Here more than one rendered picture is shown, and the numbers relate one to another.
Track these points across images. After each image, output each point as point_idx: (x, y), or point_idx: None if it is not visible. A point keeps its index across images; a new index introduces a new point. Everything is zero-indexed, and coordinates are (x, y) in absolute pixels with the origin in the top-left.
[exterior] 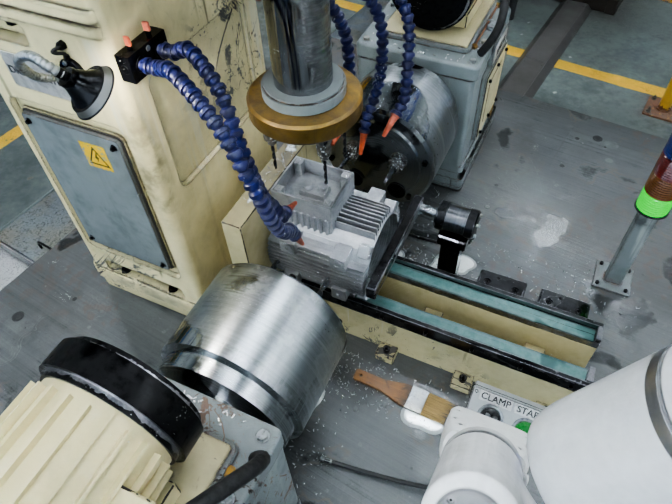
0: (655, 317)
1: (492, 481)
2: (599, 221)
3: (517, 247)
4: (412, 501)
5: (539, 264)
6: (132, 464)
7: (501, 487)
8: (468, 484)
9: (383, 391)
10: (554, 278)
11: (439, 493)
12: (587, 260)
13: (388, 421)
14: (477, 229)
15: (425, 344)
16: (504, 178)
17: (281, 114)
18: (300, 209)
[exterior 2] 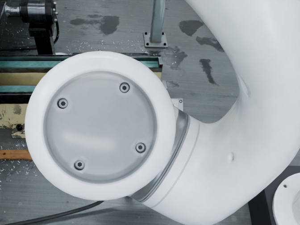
0: (185, 53)
1: (110, 53)
2: (136, 13)
3: (92, 39)
4: (76, 224)
5: (110, 44)
6: None
7: (124, 56)
8: (79, 68)
9: (27, 158)
10: (122, 49)
11: (43, 100)
12: (137, 35)
13: (38, 177)
14: (62, 35)
15: None
16: (69, 3)
17: None
18: None
